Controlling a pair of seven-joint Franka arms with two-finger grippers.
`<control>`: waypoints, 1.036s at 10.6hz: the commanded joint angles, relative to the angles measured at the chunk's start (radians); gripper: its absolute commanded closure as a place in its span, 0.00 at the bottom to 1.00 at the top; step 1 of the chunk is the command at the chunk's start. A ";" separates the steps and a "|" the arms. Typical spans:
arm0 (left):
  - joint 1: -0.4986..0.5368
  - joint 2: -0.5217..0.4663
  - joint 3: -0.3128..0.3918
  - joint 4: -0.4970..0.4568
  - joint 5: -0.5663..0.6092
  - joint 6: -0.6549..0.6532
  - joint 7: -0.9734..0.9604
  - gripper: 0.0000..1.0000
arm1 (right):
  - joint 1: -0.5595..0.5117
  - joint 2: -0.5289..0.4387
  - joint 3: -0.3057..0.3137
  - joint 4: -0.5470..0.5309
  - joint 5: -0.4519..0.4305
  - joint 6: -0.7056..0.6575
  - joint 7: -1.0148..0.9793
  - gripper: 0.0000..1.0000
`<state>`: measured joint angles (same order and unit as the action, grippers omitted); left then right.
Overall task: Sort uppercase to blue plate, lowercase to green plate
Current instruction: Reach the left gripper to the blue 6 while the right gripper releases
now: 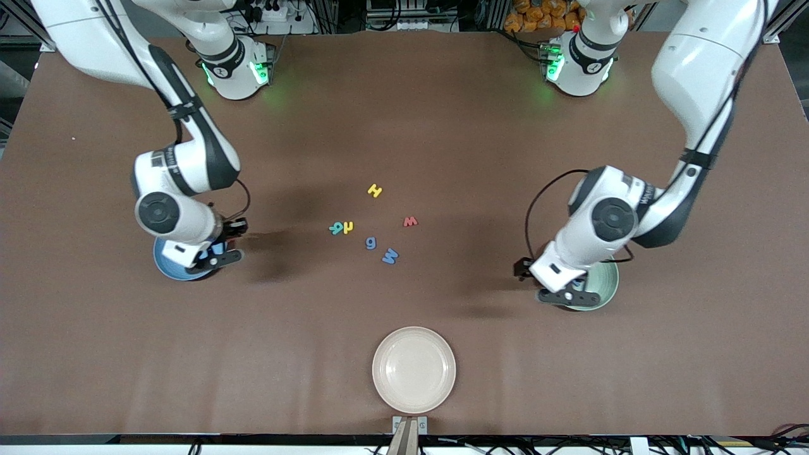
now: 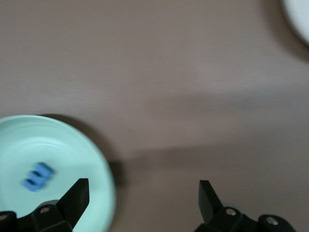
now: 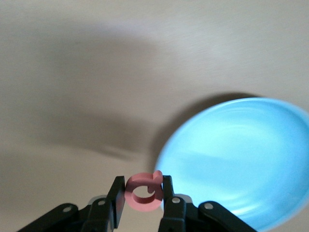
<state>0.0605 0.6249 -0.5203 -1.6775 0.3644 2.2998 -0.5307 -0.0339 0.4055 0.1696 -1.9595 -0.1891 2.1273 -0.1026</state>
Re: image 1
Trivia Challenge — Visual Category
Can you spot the aluminium frame post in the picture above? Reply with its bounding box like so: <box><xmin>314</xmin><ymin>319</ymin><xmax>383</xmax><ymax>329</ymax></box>
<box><xmin>0</xmin><ymin>0</ymin><xmax>62</xmax><ymax>52</ymax></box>
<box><xmin>757</xmin><ymin>0</ymin><xmax>809</xmax><ymax>45</ymax></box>

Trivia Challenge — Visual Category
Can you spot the equipment rack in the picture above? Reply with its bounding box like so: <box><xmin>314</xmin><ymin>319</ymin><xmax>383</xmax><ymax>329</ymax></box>
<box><xmin>365</xmin><ymin>0</ymin><xmax>460</xmax><ymax>32</ymax></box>

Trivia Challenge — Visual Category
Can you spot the green plate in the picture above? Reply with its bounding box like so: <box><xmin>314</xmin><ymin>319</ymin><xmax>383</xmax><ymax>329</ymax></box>
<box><xmin>550</xmin><ymin>259</ymin><xmax>620</xmax><ymax>312</ymax></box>

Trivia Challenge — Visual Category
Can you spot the beige plate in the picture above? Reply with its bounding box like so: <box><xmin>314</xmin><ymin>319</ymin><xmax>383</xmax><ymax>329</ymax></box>
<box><xmin>372</xmin><ymin>326</ymin><xmax>457</xmax><ymax>415</ymax></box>

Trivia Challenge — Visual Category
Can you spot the black table edge profile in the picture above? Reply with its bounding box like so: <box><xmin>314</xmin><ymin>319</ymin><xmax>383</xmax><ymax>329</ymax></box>
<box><xmin>0</xmin><ymin>434</ymin><xmax>809</xmax><ymax>447</ymax></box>

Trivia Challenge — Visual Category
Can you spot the white power strip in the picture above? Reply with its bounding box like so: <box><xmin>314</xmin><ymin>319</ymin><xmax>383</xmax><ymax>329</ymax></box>
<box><xmin>250</xmin><ymin>0</ymin><xmax>317</xmax><ymax>35</ymax></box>

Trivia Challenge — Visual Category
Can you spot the blue plate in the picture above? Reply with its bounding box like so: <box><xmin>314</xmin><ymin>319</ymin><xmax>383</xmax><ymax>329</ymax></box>
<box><xmin>153</xmin><ymin>235</ymin><xmax>228</xmax><ymax>282</ymax></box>

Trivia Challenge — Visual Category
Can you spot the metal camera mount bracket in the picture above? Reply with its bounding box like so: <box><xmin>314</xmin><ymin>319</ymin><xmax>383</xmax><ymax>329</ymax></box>
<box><xmin>392</xmin><ymin>415</ymin><xmax>429</xmax><ymax>455</ymax></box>

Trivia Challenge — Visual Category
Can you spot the orange items bag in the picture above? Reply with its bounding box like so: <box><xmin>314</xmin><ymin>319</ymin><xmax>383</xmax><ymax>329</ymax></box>
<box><xmin>504</xmin><ymin>0</ymin><xmax>583</xmax><ymax>33</ymax></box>

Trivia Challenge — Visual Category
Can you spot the brown table cover sheet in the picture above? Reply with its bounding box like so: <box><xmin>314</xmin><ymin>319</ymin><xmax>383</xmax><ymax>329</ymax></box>
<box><xmin>0</xmin><ymin>30</ymin><xmax>809</xmax><ymax>437</ymax></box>

